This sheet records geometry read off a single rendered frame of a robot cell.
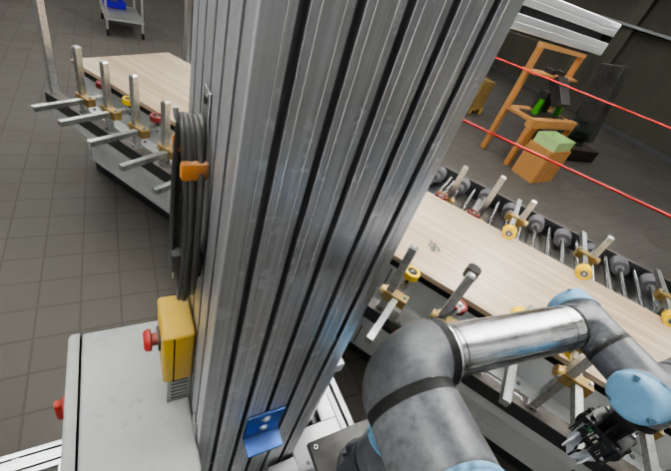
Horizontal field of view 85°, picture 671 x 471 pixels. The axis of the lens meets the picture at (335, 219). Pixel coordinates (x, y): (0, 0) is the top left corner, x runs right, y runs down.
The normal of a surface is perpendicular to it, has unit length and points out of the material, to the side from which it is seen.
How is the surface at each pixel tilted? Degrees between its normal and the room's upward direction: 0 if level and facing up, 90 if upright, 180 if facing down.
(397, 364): 33
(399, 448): 68
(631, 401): 90
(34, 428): 0
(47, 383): 0
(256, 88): 90
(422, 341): 13
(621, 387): 90
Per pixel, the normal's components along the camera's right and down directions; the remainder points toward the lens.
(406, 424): -0.49, -0.53
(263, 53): 0.42, 0.64
